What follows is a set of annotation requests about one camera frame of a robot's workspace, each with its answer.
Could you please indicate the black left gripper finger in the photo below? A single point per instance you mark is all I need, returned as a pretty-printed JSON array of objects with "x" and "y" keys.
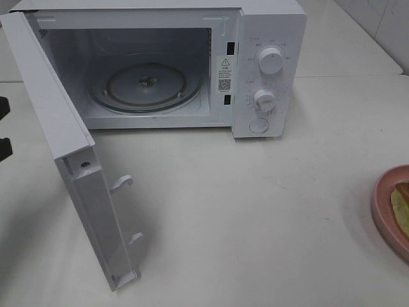
[
  {"x": 5, "y": 148},
  {"x": 4, "y": 107}
]

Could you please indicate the white microwave door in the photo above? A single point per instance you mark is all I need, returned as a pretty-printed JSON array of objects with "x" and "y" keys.
[{"x": 72, "y": 148}]

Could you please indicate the round white door button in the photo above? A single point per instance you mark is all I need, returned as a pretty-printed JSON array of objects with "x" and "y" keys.
[{"x": 259, "y": 125}]

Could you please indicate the white timer knob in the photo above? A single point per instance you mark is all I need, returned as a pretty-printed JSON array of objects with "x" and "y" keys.
[{"x": 264, "y": 100}]

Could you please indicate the pink round plate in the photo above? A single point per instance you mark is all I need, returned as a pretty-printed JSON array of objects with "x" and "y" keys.
[{"x": 382, "y": 210}]

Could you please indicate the white bread sandwich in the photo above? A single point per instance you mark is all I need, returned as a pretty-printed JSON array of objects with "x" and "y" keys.
[{"x": 399, "y": 201}]

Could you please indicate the glass microwave turntable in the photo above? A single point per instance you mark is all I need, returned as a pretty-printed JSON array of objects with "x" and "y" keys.
[{"x": 145, "y": 88}]

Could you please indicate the white warning label sticker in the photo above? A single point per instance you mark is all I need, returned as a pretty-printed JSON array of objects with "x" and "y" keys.
[{"x": 224, "y": 74}]

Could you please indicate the white microwave oven body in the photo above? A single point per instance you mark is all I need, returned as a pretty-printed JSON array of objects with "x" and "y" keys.
[{"x": 92, "y": 37}]

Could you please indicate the upper white power knob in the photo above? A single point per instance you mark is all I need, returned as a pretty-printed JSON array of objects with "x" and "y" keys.
[{"x": 270, "y": 60}]

